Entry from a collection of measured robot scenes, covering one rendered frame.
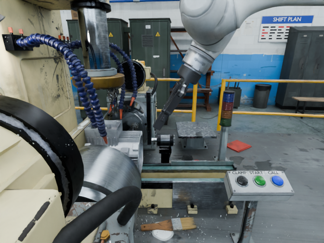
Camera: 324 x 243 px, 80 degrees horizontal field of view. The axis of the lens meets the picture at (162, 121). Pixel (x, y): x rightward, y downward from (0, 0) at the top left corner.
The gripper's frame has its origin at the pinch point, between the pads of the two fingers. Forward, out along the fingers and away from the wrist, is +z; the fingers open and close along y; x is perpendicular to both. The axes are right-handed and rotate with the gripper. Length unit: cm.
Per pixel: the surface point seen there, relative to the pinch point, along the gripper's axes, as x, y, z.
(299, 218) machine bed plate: 66, 7, 6
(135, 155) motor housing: -1.7, 1.9, 16.2
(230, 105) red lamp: 33.2, -33.2, -15.0
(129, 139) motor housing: -6.0, -2.3, 13.3
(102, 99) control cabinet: -69, -319, 117
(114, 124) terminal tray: -14.1, -10.7, 14.5
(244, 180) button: 25.9, 19.2, -2.2
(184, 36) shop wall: 22, -492, -82
